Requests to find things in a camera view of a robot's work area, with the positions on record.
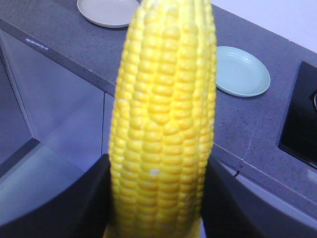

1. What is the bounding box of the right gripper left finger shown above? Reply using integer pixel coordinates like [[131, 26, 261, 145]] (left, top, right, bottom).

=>
[[0, 154, 111, 238]]

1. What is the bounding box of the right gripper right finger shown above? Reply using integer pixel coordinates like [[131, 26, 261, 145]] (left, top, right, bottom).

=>
[[202, 157, 317, 238]]

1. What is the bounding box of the yellow corn cob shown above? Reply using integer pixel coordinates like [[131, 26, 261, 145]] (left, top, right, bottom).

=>
[[104, 0, 216, 238]]

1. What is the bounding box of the black induction cooktop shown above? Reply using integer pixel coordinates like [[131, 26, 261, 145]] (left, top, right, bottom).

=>
[[278, 61, 317, 168]]

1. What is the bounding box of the light green round plate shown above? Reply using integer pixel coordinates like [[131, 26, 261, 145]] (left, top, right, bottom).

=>
[[216, 46, 270, 97]]

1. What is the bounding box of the white round plate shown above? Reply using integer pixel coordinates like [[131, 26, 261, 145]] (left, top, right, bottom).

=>
[[77, 0, 140, 29]]

